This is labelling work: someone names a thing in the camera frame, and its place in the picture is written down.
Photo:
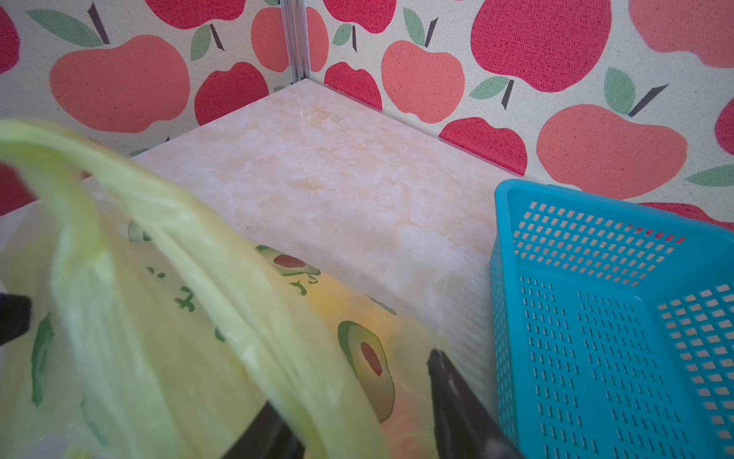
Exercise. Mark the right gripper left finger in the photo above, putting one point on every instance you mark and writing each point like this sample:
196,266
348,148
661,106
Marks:
267,437

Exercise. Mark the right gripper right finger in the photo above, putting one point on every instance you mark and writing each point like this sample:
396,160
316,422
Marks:
463,427

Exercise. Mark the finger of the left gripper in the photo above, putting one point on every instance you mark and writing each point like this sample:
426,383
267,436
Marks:
15,317

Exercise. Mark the yellow plastic bag with fruit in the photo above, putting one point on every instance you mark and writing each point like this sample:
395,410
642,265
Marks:
157,331

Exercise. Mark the turquoise plastic basket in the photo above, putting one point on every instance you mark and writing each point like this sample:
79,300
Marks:
613,327

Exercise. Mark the left aluminium frame post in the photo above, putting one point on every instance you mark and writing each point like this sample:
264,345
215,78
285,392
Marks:
296,33

